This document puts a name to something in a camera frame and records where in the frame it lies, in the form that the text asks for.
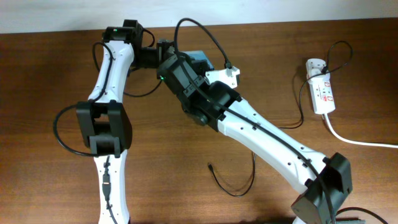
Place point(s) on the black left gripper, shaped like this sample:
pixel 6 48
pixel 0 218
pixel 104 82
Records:
pixel 163 50

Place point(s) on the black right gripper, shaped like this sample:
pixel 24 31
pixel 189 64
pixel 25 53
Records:
pixel 198 70

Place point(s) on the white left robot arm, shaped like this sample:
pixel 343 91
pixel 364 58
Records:
pixel 104 124

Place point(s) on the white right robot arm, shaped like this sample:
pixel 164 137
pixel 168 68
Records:
pixel 208 96

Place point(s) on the white charger adapter plug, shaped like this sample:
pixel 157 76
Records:
pixel 316 73

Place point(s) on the white power strip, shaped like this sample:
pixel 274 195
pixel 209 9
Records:
pixel 321 92

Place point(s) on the blue Galaxy smartphone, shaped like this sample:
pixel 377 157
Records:
pixel 199 55

